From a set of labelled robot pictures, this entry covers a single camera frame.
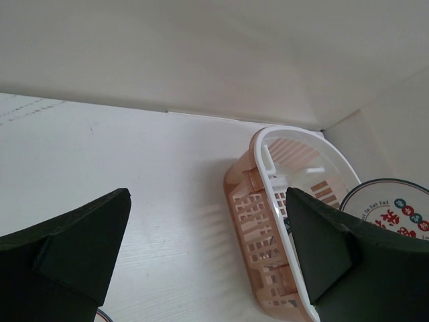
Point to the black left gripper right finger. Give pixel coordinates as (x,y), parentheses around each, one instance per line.
(356,271)

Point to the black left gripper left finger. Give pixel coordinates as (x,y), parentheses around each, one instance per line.
(61,268)

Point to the red lettered white plate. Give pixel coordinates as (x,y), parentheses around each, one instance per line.
(396,205)

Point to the orange sunburst white plate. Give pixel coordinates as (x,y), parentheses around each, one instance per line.
(101,316)

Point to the green rimmed white plate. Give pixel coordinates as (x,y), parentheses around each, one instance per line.
(287,225)

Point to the white pink dish rack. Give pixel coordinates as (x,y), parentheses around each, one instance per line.
(280,157)

